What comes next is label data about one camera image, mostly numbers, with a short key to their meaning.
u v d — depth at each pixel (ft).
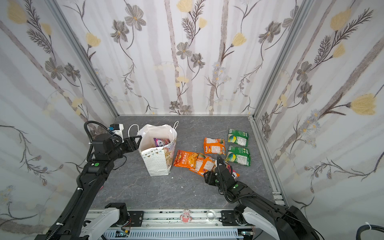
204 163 2.98
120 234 2.39
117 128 2.17
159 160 2.58
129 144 2.17
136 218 2.41
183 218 2.36
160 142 2.69
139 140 2.40
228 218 2.41
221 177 2.11
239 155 3.14
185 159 3.06
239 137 3.42
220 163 2.56
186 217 2.36
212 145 3.23
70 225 1.30
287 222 1.36
